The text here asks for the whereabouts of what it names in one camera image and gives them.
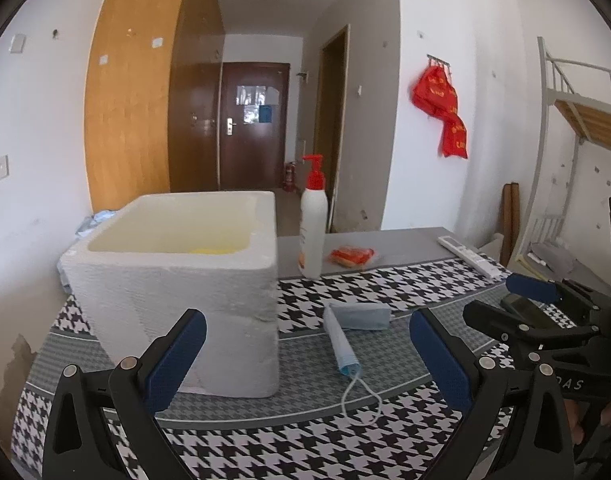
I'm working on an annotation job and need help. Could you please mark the dark brown door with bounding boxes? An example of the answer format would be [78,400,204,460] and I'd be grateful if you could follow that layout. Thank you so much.
[220,61,291,192]

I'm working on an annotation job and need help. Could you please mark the white metal bunk bed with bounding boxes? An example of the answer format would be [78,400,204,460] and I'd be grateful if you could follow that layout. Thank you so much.
[517,36,611,281]

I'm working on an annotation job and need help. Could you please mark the white foam box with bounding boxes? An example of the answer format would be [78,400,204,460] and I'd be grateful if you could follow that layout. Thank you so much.
[59,190,281,399]

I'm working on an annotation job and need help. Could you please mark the black phone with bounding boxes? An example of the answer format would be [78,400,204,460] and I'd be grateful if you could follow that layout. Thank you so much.
[500,292,566,329]

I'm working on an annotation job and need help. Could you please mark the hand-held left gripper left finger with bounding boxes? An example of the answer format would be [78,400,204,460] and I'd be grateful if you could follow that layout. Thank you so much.
[42,308,207,480]

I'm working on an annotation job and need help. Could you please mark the houndstooth blanket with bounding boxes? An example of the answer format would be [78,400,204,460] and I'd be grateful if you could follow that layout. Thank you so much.
[10,227,611,480]

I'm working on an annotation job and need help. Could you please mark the wooden boards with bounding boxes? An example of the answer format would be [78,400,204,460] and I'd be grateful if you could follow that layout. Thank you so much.
[501,182,521,266]

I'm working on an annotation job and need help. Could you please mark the orange snack packet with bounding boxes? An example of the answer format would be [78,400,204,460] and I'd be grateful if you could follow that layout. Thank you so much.
[328,245,377,267]

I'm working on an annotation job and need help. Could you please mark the white remote control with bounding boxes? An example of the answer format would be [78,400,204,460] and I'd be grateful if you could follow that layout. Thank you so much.
[437,235,501,279]

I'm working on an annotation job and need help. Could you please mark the wooden doorway frame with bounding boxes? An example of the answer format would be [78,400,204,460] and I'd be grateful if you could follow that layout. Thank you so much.
[312,24,351,234]

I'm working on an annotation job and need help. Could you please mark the white lotion bottle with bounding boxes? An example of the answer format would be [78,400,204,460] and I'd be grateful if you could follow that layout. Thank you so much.
[298,154,331,280]

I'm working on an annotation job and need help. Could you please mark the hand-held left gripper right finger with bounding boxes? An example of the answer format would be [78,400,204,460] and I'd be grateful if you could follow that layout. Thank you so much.
[409,307,577,480]

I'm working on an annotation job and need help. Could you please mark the blue face mask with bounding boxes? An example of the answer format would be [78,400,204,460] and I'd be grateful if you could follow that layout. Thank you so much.
[322,302,393,422]

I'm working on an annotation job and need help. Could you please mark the red hanging cloth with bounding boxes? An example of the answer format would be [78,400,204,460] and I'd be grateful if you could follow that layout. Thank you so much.
[411,62,469,160]

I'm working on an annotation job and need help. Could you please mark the wooden wardrobe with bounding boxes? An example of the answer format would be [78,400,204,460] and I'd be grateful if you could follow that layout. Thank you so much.
[84,0,226,214]

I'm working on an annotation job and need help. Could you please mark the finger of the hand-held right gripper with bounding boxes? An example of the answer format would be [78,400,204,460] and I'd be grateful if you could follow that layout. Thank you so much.
[505,273,602,312]
[462,300,600,361]

